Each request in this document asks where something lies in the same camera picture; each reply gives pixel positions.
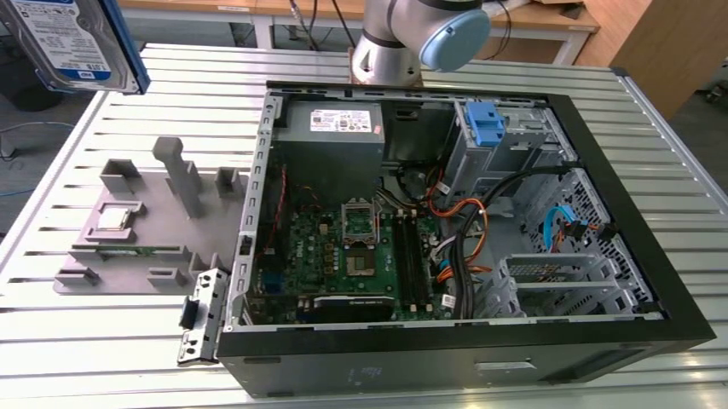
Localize green motherboard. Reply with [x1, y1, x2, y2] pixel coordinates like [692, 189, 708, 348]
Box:
[253, 199, 460, 325]

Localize silver CPU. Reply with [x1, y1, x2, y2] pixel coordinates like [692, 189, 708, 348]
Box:
[95, 207, 137, 231]

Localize red black fan wire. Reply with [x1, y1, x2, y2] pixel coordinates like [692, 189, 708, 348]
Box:
[272, 164, 326, 252]

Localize power supply wire bundle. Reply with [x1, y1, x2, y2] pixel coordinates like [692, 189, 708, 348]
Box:
[374, 164, 445, 210]

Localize green RAM stick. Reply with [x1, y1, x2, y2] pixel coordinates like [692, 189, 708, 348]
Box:
[73, 243, 179, 259]

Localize metal slot retention bracket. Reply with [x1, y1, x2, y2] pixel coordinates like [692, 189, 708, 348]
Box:
[177, 267, 230, 367]

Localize CPU socket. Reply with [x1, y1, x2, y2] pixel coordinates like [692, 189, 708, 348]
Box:
[345, 251, 381, 278]

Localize black waste bin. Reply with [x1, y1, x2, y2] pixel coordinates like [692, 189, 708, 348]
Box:
[8, 80, 64, 112]

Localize white framed desk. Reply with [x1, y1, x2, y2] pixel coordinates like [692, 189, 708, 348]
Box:
[117, 0, 369, 50]

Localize black graphics card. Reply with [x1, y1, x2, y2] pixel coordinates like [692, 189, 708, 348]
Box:
[296, 294, 397, 325]

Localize grey metal disk bay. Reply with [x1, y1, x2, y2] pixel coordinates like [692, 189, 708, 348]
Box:
[492, 253, 644, 319]

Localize grey power supply unit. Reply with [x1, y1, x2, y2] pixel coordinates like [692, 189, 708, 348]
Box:
[272, 101, 388, 205]

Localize wooden cabinet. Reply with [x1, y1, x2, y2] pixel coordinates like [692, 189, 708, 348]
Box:
[577, 0, 728, 123]

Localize blue plastic bay latch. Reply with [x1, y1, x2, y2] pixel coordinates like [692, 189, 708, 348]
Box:
[464, 101, 507, 147]

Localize blue SATA wire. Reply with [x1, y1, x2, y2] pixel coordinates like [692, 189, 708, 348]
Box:
[541, 204, 588, 256]

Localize black open PC case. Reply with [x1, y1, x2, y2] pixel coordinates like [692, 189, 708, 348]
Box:
[218, 79, 716, 400]

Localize metal socket cover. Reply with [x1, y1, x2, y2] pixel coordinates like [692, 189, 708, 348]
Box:
[340, 198, 381, 249]

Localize black RAM slot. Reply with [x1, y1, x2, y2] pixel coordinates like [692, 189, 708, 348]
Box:
[394, 211, 412, 312]
[409, 211, 428, 312]
[401, 211, 418, 312]
[416, 211, 437, 312]

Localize grey metal drive cage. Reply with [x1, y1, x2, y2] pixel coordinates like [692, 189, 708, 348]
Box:
[443, 100, 576, 214]

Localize orange red wire bundle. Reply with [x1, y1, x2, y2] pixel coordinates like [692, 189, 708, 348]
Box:
[425, 187, 495, 285]

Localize wooden top desk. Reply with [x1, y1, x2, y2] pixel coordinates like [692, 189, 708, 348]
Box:
[483, 0, 601, 66]

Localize thick black cable bundle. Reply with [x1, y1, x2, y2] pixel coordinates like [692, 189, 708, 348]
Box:
[452, 164, 581, 320]

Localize hard disk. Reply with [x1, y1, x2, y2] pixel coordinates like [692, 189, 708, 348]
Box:
[0, 0, 153, 95]

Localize disk power wire black connectors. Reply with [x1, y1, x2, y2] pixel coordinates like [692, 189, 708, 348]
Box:
[560, 215, 620, 252]

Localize grey plastic parts rack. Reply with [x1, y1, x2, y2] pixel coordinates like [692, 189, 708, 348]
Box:
[51, 135, 251, 296]

